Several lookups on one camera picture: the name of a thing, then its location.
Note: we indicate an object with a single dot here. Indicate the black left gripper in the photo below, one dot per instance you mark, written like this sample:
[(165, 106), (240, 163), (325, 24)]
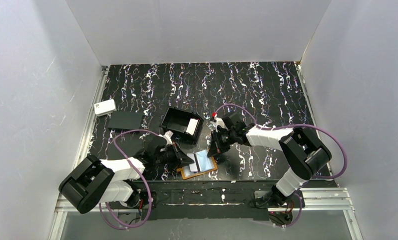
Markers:
[(174, 154)]

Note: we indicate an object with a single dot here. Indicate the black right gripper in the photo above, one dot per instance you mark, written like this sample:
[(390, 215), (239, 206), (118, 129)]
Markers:
[(219, 141)]

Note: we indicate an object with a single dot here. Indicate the white magnetic stripe card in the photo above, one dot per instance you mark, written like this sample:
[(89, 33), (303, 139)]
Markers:
[(194, 166)]

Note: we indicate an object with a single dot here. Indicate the orange leather card holder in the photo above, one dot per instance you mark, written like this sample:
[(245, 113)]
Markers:
[(207, 164)]

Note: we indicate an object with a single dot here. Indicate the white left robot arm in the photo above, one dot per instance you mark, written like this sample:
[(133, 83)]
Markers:
[(96, 180)]

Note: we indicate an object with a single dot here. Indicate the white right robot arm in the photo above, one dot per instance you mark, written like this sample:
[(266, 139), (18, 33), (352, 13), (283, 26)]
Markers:
[(303, 150)]

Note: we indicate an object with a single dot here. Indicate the black card box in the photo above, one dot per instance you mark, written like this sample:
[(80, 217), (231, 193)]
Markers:
[(176, 120)]

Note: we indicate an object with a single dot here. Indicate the black box lid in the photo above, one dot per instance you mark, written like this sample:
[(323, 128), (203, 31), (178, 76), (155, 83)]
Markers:
[(125, 120)]

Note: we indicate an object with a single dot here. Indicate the small white box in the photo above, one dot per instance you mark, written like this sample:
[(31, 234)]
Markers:
[(104, 107)]

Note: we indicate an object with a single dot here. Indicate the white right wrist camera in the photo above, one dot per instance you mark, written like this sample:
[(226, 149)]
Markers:
[(217, 122)]

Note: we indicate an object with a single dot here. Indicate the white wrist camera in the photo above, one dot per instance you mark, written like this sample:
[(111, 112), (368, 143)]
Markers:
[(168, 137), (217, 122)]

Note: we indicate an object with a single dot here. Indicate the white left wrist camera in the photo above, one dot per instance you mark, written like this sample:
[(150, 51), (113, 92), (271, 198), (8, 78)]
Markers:
[(168, 137)]

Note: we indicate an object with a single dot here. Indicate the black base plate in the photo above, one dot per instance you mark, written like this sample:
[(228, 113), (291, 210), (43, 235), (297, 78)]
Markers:
[(222, 199)]

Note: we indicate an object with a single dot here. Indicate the aluminium frame rail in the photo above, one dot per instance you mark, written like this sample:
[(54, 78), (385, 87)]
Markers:
[(60, 212)]

